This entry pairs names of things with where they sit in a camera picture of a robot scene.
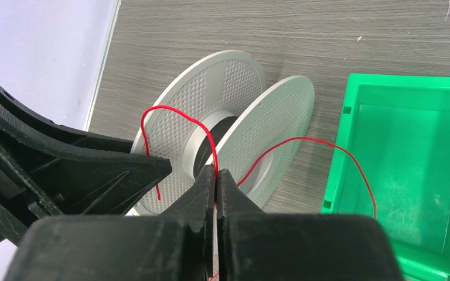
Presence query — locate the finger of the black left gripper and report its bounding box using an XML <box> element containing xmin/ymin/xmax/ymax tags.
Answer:
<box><xmin>0</xmin><ymin>86</ymin><xmax>172</xmax><ymax>245</ymax></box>

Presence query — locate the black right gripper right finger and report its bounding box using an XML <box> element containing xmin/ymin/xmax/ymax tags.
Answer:
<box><xmin>216</xmin><ymin>169</ymin><xmax>404</xmax><ymax>280</ymax></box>

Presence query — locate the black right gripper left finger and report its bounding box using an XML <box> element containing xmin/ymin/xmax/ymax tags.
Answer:
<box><xmin>5</xmin><ymin>165</ymin><xmax>216</xmax><ymax>280</ymax></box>

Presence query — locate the red wire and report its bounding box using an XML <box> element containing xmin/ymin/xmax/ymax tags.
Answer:
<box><xmin>141</xmin><ymin>105</ymin><xmax>378</xmax><ymax>281</ymax></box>

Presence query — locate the green left bin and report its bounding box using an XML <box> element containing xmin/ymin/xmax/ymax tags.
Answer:
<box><xmin>321</xmin><ymin>73</ymin><xmax>450</xmax><ymax>280</ymax></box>

